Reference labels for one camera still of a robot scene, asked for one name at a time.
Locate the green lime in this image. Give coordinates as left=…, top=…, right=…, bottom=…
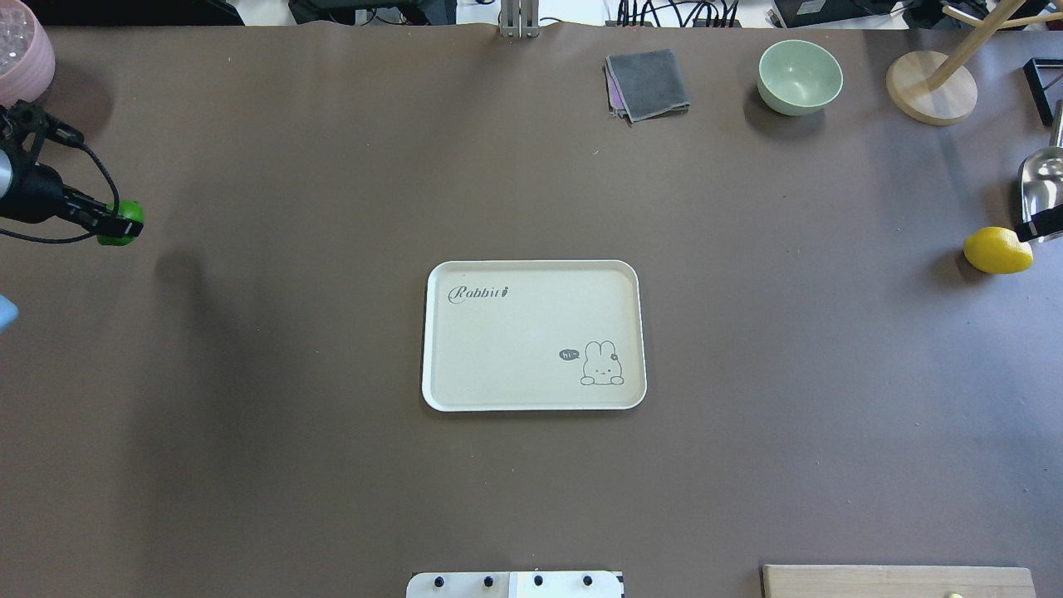
left=96, top=200, right=145, bottom=247

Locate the wooden cup stand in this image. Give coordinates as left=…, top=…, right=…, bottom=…
left=885, top=1, right=1062, bottom=126

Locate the metal scoop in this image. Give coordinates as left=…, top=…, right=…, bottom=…
left=1020, top=100, right=1062, bottom=220

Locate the pink bowl with ice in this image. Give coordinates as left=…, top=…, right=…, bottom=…
left=1, top=1, right=56, bottom=107

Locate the green bowl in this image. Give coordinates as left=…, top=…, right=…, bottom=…
left=757, top=39, right=844, bottom=116

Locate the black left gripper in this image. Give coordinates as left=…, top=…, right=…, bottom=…
left=1, top=100, right=122, bottom=236

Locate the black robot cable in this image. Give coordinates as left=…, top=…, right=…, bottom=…
left=0, top=137, right=122, bottom=245

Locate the yellow lemon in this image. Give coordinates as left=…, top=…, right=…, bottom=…
left=962, top=226, right=1034, bottom=275

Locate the wooden cutting board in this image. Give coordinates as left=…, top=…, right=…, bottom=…
left=761, top=564, right=1036, bottom=597

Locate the grey folded cloth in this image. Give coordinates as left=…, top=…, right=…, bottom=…
left=604, top=49, right=691, bottom=124

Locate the aluminium frame post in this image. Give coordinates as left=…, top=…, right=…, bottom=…
left=497, top=0, right=541, bottom=39

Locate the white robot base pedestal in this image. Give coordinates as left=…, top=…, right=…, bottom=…
left=405, top=569, right=625, bottom=597

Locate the cream rabbit tray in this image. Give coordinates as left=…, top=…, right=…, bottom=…
left=421, top=260, right=648, bottom=412

